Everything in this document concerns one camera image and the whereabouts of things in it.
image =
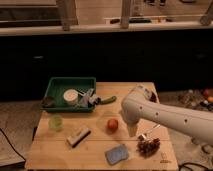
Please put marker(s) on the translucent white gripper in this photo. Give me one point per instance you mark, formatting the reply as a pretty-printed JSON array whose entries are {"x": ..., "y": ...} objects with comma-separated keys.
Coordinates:
[{"x": 132, "y": 129}]

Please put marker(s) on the orange apple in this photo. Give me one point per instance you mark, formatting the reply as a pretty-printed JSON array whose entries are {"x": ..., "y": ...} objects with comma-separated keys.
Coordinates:
[{"x": 112, "y": 125}]

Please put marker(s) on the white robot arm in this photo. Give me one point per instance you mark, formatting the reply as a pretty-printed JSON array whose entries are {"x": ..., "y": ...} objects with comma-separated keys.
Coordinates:
[{"x": 137, "y": 105}]

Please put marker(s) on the green plastic cup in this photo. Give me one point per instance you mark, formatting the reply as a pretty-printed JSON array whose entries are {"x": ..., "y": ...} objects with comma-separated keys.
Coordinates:
[{"x": 55, "y": 123}]

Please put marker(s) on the bunch of dark grapes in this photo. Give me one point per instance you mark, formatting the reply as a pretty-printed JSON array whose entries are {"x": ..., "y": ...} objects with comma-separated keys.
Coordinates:
[{"x": 147, "y": 148}]

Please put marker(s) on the blue sponge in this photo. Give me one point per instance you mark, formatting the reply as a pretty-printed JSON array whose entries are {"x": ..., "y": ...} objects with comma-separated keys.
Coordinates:
[{"x": 116, "y": 154}]

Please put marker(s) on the dark red bowl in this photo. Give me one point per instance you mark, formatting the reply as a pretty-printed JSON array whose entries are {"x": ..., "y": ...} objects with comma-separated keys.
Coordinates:
[{"x": 153, "y": 97}]

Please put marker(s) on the green cucumber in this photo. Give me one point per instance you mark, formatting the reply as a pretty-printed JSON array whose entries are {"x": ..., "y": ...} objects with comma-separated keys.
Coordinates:
[{"x": 108, "y": 100}]

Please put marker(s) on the grey metal tool in tray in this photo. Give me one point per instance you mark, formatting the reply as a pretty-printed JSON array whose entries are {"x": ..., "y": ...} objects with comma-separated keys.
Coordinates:
[{"x": 88, "y": 98}]

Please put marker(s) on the wooden black eraser block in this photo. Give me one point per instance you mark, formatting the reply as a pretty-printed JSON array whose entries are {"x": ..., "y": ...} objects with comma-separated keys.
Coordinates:
[{"x": 78, "y": 136}]

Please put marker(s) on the green plastic tray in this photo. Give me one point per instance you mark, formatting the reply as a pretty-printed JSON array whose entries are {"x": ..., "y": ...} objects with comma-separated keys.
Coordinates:
[{"x": 56, "y": 88}]

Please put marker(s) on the dark small round dish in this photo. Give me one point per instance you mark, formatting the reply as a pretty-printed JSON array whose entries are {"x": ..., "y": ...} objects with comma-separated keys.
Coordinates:
[{"x": 48, "y": 102}]

